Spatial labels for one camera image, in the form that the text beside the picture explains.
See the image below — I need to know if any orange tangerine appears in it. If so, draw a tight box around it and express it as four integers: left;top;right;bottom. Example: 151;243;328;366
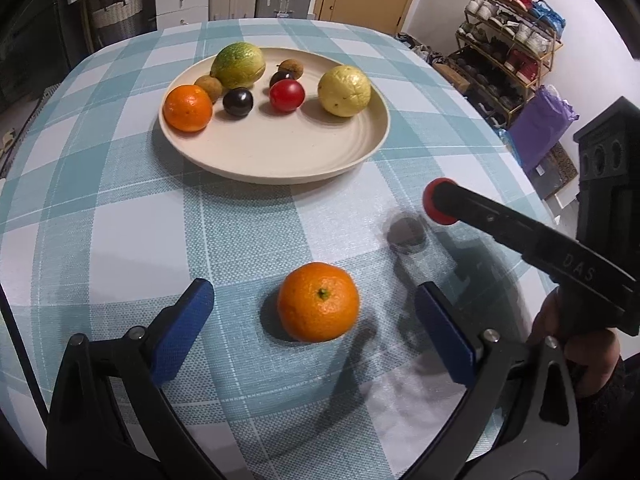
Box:
277;262;360;344
163;84;213;133

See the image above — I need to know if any shoe rack with shoes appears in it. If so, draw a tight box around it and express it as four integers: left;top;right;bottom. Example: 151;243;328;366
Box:
439;0;566;129

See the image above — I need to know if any brown longan on plate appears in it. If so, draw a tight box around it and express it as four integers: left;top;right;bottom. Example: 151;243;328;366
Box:
278;58;304;80

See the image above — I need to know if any small brown longan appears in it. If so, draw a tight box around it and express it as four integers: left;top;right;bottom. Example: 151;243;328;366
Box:
194;75;224;104

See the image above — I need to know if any green guava fruit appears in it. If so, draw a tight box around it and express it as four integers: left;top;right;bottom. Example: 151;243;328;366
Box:
209;41;266;90

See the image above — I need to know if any dark plum on plate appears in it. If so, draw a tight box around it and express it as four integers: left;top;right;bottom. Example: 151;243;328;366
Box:
269;70;296;88

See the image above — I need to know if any cream round plate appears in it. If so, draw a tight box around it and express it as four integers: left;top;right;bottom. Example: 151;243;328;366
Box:
158;47;390;184

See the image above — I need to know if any purple bag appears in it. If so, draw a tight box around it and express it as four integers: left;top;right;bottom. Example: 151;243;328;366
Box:
508;84;579;172

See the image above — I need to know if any teal checkered tablecloth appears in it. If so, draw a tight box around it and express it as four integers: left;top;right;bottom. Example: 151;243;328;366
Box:
1;18;552;479

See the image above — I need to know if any yellow passion fruit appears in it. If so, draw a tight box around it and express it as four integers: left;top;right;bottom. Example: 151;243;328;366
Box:
317;65;372;118

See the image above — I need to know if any red cherry tomato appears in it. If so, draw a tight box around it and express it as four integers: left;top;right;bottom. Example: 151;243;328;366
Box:
422;177;457;226
269;79;306;113

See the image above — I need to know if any woven laundry basket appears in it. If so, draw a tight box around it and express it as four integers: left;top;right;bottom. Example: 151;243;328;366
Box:
91;0;145;47

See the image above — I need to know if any dark plum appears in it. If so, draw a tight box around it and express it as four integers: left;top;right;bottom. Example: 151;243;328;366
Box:
269;70;296;88
222;87;254;118

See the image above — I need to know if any right hand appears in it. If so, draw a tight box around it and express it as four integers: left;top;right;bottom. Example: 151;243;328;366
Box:
527;287;620;396

